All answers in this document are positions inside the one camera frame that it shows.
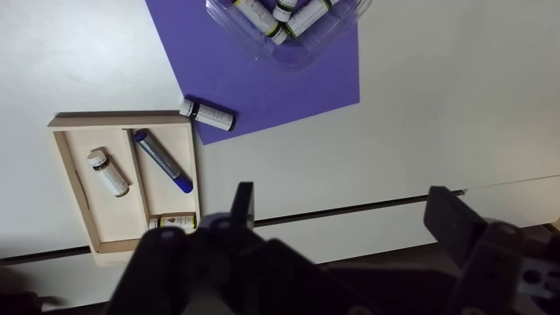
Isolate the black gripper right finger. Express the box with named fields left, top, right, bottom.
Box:
left=423, top=186, right=491, bottom=270

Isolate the white bottle with black cap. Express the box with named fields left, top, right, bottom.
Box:
left=179, top=97, right=239, bottom=134

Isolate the white bottle with green band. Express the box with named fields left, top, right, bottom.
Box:
left=232, top=0, right=291, bottom=48
left=284, top=0, right=340, bottom=41
left=272, top=0, right=300, bottom=25

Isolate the wooden compartment tray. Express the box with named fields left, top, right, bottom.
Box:
left=48, top=111, right=204, bottom=256

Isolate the purple mat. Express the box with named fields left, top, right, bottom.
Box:
left=146, top=0, right=363, bottom=146

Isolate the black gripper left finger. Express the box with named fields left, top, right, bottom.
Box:
left=228, top=181, right=258, bottom=234

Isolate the clear plastic clamshell container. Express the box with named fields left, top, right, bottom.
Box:
left=206, top=0, right=375, bottom=71

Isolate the blue marker pen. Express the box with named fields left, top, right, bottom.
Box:
left=132, top=129, right=195, bottom=195

